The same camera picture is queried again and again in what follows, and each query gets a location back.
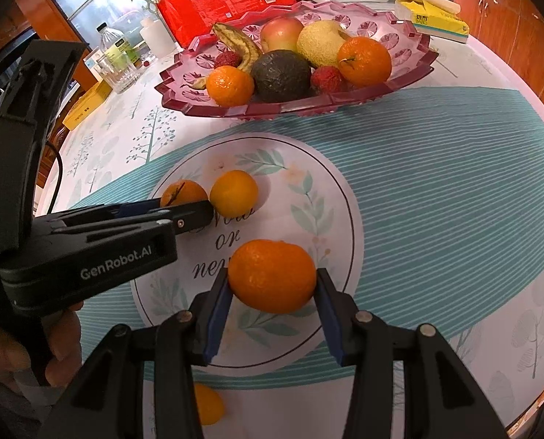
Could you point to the yellow pear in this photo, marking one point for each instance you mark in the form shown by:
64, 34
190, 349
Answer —
319, 42

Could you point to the white plastic squeeze bottle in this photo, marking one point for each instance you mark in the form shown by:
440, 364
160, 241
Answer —
157, 37

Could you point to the patterned tablecloth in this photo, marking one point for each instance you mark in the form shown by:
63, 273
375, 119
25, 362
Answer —
426, 205

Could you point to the green label bottle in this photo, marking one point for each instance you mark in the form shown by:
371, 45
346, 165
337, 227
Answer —
116, 47

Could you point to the red apple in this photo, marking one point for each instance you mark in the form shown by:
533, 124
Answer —
280, 34

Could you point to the dark red lychee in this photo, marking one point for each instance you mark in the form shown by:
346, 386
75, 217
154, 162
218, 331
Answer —
232, 59

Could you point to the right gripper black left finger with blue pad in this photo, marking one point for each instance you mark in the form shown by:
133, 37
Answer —
105, 398

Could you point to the pink glass fruit plate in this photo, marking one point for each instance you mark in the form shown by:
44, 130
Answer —
412, 60

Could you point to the small round mandarin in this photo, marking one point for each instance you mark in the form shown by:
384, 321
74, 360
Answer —
234, 194

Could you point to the wooden cabinet doors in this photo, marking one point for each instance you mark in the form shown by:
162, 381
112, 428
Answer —
514, 31

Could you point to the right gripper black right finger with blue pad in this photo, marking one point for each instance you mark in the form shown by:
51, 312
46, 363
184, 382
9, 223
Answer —
441, 398

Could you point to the clear drinking glass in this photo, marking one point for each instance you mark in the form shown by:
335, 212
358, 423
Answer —
118, 71

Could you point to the mandarin with dark mark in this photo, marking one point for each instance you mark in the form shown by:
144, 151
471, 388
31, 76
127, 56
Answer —
183, 191

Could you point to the yellow flat box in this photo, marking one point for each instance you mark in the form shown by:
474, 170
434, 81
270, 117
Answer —
87, 104

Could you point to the yellow tissue pack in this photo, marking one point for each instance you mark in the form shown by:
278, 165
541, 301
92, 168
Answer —
439, 18

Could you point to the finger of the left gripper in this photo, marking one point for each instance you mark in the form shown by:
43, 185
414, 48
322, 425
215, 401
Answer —
98, 213
148, 220

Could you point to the large orange mandarin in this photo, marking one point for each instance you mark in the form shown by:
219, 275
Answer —
272, 276

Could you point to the brown spotted banana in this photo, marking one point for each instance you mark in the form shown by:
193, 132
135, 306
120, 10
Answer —
237, 41

